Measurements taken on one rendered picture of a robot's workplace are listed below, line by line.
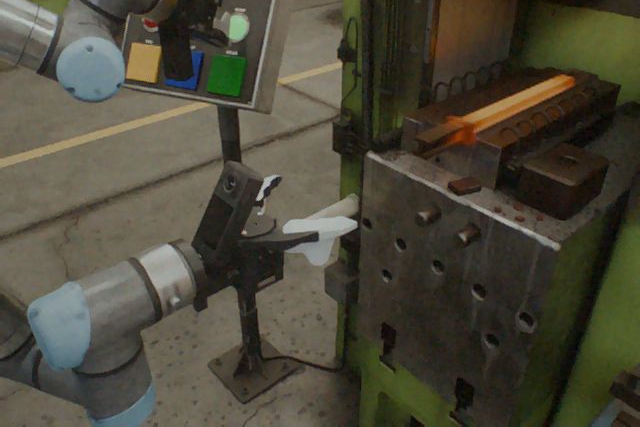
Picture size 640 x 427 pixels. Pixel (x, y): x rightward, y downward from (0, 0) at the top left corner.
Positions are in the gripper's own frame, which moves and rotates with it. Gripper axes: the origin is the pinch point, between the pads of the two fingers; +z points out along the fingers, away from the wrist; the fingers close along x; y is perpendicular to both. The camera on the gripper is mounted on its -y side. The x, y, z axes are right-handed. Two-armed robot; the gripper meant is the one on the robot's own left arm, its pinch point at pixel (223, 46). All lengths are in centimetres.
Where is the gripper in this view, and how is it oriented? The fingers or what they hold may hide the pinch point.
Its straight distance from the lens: 109.4
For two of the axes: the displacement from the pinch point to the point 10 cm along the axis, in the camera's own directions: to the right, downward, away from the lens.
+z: 3.5, 0.1, 9.4
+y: 2.0, -9.8, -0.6
